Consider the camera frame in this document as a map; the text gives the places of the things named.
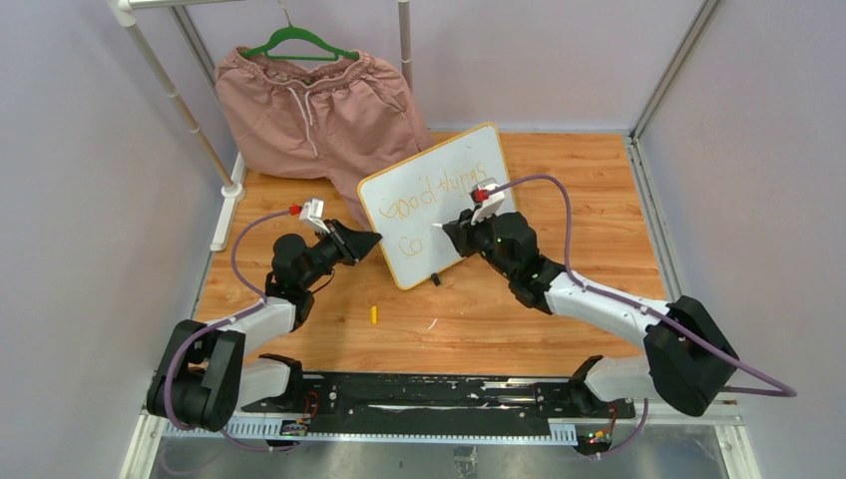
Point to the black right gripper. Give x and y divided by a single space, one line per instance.
463 232

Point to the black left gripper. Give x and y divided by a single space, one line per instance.
351 245

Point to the yellow-framed whiteboard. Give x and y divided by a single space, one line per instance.
406 201

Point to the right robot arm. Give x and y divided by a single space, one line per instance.
686 359

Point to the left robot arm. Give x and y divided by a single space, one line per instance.
202 378

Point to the pink shorts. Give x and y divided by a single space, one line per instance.
342 121

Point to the green clothes hanger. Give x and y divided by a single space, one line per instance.
301 43

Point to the white clothes rack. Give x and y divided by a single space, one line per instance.
232 189

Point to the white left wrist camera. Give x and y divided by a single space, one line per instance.
311 215

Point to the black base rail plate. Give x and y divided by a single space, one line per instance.
404 407

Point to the aluminium frame post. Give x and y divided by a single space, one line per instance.
651 208

